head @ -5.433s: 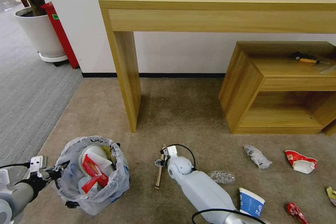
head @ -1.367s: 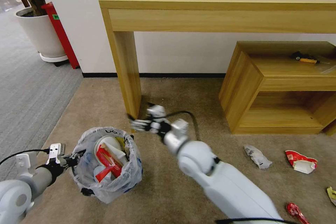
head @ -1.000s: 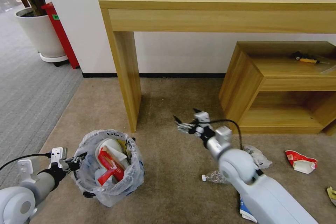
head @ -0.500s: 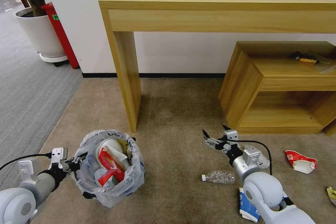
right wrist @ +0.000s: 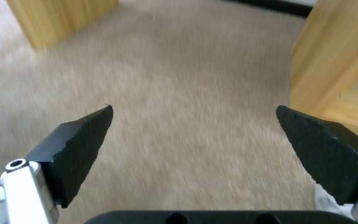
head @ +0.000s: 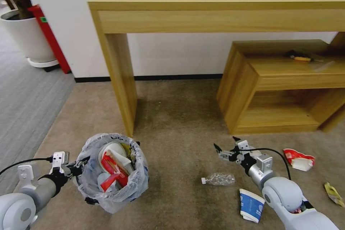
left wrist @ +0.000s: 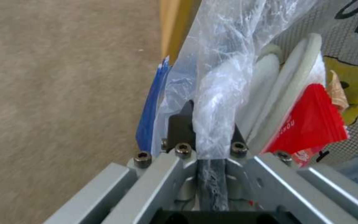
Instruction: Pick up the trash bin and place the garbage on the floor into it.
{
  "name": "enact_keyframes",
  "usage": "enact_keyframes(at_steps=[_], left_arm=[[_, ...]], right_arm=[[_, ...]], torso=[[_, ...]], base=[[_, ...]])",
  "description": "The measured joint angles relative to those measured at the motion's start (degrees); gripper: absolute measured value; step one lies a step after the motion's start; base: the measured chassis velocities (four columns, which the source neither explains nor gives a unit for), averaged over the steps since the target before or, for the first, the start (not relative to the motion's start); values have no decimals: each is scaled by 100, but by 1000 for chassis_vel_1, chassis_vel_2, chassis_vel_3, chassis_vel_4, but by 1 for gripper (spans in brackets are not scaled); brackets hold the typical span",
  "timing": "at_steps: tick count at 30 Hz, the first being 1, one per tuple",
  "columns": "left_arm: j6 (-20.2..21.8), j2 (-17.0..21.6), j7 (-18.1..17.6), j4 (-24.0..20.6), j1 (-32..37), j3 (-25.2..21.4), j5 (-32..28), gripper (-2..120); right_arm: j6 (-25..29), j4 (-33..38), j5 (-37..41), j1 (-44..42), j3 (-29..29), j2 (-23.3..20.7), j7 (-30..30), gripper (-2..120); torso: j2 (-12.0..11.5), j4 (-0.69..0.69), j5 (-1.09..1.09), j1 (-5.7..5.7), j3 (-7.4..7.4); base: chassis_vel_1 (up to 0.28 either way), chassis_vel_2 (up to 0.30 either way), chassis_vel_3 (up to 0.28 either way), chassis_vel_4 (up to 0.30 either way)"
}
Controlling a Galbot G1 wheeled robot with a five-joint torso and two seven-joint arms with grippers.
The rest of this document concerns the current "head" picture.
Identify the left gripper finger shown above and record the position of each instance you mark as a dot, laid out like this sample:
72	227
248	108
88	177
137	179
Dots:
81	162
76	177

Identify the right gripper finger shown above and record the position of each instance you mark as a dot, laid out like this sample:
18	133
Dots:
221	154
236	141

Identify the trash bin with clear liner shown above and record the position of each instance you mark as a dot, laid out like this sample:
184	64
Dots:
89	184

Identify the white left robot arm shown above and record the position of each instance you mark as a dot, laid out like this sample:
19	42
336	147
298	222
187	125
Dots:
19	208

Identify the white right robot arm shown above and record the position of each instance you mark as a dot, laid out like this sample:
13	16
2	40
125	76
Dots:
281	196

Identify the crushed clear plastic bottle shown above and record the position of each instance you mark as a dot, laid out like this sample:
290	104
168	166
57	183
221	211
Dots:
219	179

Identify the red flat carton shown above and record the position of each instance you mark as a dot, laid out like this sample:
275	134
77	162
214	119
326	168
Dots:
110	164

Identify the white paper bowl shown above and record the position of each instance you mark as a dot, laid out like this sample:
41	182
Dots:
114	149

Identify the red crumpled carton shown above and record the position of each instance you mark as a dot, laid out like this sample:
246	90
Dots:
115	181

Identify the blue white paper cup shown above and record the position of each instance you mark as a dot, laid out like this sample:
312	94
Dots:
250	205

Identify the yellow snack wrapper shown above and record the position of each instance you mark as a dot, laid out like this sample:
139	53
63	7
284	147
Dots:
130	151

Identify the red white crushed carton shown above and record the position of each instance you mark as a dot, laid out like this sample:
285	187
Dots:
297	158

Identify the low wooden outer bench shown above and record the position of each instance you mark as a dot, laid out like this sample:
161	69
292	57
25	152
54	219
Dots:
231	79

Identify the low wooden inner shelf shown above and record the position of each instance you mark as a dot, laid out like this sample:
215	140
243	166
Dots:
283	79

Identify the yellow crumpled wrapper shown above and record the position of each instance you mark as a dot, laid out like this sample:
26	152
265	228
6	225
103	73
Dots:
333	193

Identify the red fire cabinet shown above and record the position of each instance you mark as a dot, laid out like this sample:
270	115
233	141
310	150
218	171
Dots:
52	41

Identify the white plant pot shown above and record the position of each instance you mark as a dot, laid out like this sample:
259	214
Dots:
27	38

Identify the tall wooden console table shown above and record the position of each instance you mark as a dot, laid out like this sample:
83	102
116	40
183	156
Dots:
215	6

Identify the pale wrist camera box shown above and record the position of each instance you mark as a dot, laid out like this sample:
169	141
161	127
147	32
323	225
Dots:
61	157
243	145

